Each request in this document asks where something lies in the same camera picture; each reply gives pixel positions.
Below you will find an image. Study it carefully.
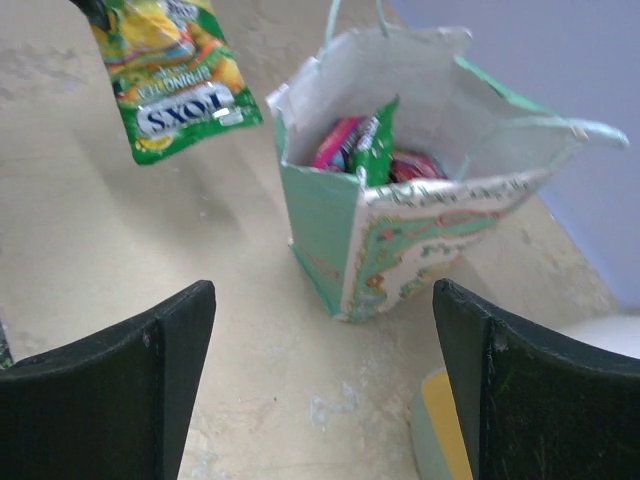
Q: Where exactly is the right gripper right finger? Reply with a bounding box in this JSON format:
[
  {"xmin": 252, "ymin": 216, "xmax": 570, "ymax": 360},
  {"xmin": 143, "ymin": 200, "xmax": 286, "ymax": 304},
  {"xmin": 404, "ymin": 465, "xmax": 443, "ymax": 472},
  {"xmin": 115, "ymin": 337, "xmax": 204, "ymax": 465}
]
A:
[{"xmin": 432, "ymin": 279, "xmax": 639, "ymax": 479}]

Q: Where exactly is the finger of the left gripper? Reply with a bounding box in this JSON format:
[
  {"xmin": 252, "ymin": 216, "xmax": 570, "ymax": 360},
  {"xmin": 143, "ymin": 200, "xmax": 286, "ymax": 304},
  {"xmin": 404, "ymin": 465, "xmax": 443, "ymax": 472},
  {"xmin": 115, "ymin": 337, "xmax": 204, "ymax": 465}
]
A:
[{"xmin": 70, "ymin": 0, "xmax": 110, "ymax": 30}]

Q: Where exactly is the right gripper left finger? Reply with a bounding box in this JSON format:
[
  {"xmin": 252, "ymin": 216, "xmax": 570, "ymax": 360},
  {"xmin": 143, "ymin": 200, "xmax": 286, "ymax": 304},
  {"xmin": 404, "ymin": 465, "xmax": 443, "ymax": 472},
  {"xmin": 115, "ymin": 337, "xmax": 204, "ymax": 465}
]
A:
[{"xmin": 1, "ymin": 280, "xmax": 216, "ymax": 479}]

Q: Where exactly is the white round drawer box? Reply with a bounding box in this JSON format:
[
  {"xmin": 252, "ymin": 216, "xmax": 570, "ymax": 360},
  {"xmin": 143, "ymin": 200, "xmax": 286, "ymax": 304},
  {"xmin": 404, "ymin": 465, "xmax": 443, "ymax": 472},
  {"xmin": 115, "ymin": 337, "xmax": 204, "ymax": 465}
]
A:
[{"xmin": 409, "ymin": 314, "xmax": 639, "ymax": 479}]

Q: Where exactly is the yellow green Fox's candy bag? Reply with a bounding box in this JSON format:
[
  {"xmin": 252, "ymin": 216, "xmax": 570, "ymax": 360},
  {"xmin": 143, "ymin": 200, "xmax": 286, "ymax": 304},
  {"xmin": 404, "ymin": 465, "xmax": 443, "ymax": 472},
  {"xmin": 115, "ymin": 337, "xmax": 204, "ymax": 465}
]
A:
[{"xmin": 89, "ymin": 0, "xmax": 263, "ymax": 165}]

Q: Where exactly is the green paper bag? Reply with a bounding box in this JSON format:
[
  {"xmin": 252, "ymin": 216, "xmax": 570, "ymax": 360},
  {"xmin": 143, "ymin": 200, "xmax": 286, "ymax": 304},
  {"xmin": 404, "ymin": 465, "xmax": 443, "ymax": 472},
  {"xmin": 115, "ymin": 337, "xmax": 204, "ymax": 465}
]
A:
[{"xmin": 267, "ymin": 22, "xmax": 628, "ymax": 322}]

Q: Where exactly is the purple snack packet back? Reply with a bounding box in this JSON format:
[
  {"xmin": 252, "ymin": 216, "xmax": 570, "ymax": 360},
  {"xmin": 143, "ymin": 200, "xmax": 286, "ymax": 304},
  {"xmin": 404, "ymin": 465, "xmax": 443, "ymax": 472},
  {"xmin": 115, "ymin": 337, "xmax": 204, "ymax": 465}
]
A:
[{"xmin": 311, "ymin": 117, "xmax": 365, "ymax": 173}]

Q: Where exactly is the green snack packet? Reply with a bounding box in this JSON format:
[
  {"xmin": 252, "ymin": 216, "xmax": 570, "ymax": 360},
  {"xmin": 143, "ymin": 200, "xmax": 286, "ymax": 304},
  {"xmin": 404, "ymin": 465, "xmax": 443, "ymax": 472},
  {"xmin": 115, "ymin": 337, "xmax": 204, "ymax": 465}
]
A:
[{"xmin": 349, "ymin": 95, "xmax": 400, "ymax": 188}]

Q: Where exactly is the purple Fox's candy bag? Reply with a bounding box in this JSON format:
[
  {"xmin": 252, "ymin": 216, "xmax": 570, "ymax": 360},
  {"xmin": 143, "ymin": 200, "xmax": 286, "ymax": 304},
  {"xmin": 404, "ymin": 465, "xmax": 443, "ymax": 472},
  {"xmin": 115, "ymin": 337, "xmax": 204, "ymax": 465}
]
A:
[{"xmin": 389, "ymin": 150, "xmax": 447, "ymax": 183}]

